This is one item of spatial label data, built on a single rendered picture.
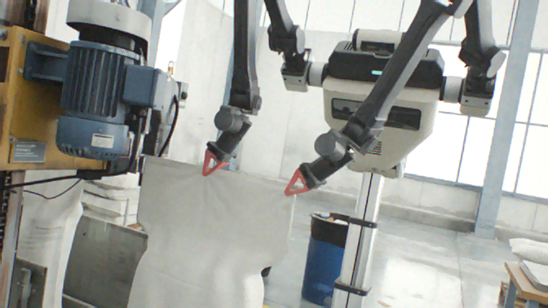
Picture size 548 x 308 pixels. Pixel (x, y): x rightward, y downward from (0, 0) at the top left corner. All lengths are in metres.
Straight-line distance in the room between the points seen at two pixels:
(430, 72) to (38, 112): 1.11
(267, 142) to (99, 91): 8.93
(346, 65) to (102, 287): 1.31
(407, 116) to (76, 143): 0.98
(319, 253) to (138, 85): 2.57
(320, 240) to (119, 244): 1.82
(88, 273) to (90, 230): 0.18
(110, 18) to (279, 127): 8.88
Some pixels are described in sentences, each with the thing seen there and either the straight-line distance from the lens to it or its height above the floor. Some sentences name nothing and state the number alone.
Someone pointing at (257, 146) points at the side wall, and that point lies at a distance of 9.97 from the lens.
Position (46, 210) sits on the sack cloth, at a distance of 1.59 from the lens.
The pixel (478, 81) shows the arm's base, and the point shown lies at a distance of 1.43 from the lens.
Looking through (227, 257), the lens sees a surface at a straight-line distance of 1.24.
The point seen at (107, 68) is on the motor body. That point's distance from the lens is 1.02.
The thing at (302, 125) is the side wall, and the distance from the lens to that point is 9.61.
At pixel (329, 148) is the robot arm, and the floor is 1.19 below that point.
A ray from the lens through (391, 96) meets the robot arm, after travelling 1.07.
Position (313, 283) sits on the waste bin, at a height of 0.14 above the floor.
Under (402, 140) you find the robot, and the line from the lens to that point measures 1.54.
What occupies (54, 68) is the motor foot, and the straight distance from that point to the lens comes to 1.11.
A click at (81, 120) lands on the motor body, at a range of 1.01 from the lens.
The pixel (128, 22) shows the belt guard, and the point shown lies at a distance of 1.02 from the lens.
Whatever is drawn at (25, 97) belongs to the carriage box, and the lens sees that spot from 1.13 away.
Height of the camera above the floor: 1.20
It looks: 3 degrees down
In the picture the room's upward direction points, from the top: 10 degrees clockwise
